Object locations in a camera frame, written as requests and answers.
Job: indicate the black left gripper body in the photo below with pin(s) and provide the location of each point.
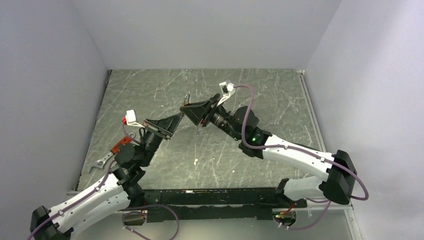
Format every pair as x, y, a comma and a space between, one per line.
151, 141

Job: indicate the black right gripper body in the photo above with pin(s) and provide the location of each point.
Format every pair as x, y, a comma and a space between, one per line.
217, 115

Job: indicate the brass padlock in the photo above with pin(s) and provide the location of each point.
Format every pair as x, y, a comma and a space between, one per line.
186, 100

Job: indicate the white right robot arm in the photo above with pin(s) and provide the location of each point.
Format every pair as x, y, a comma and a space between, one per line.
333, 175

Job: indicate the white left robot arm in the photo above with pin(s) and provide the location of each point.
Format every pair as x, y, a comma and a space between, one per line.
118, 189

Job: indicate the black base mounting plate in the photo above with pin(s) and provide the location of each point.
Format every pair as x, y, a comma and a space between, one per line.
260, 203

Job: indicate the black foam tube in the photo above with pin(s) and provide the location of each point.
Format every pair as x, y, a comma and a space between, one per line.
308, 147

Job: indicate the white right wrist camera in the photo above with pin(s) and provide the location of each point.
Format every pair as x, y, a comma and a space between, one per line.
227, 90

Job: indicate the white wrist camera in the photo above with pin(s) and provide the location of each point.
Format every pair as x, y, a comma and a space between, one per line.
130, 119
227, 90

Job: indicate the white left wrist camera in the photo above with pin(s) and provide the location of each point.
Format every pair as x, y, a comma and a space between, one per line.
130, 119

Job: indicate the adjustable wrench red handle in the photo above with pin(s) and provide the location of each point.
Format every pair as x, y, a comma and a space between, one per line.
100, 163

